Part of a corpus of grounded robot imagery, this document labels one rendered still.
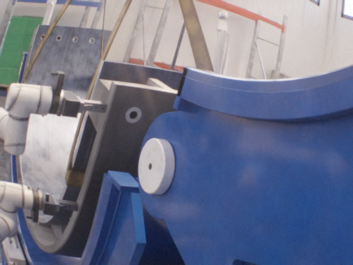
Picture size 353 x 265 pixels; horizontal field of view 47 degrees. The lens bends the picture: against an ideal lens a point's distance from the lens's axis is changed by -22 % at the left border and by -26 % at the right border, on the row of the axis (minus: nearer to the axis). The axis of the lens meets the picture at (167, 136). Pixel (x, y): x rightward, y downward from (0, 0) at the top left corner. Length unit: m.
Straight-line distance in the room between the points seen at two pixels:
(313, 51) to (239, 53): 2.75
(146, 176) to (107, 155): 0.29
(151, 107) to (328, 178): 0.85
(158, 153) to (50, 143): 2.17
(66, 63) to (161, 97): 2.17
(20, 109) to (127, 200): 0.43
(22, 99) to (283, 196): 0.81
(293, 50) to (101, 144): 10.65
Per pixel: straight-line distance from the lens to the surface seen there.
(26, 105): 1.36
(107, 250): 1.57
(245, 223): 0.95
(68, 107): 1.37
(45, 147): 3.30
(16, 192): 1.57
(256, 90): 0.91
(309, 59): 12.48
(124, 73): 1.61
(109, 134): 1.48
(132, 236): 1.39
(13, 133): 1.38
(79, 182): 1.79
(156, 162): 1.21
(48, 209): 1.58
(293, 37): 11.93
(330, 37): 12.86
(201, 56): 2.04
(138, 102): 1.46
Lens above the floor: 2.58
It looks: 14 degrees down
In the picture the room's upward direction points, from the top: 15 degrees clockwise
